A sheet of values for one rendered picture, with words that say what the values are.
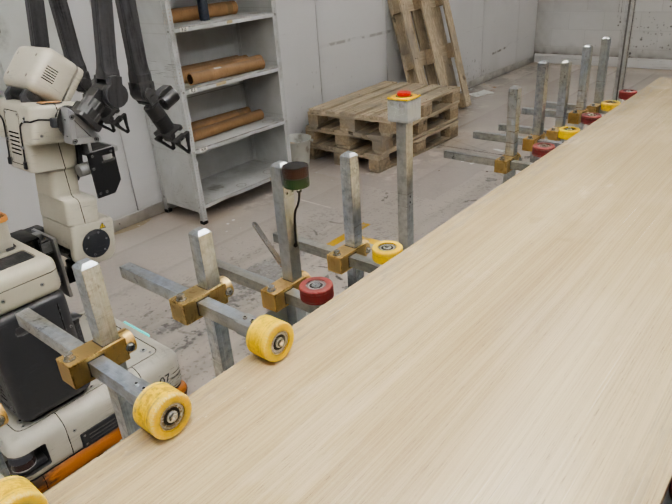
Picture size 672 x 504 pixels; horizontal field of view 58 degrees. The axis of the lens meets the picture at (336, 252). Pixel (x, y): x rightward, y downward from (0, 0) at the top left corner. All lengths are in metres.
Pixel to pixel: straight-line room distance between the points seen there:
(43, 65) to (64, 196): 0.43
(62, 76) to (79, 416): 1.12
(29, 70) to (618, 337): 1.81
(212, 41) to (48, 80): 2.59
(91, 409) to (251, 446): 1.33
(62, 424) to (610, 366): 1.71
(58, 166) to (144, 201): 2.23
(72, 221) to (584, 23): 7.83
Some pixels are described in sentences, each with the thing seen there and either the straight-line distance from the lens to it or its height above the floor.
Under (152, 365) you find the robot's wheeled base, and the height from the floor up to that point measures 0.27.
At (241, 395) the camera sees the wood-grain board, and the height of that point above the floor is 0.90.
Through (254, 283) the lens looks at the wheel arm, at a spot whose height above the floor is 0.85.
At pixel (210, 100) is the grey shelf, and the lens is 4.64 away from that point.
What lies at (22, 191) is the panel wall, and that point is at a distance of 4.01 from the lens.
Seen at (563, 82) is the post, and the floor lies 1.03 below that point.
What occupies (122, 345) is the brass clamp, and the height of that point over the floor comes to 0.96.
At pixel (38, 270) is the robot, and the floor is 0.79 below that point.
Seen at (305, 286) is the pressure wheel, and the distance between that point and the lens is 1.40.
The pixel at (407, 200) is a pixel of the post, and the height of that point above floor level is 0.91.
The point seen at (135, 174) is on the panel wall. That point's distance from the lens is 4.35.
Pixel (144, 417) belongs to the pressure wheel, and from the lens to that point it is 1.04.
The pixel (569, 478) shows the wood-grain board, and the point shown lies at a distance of 0.98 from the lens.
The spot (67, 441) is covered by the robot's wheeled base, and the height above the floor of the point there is 0.19.
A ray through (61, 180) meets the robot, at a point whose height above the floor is 0.97.
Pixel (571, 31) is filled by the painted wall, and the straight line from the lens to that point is 9.22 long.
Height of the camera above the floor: 1.60
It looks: 26 degrees down
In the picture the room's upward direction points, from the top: 4 degrees counter-clockwise
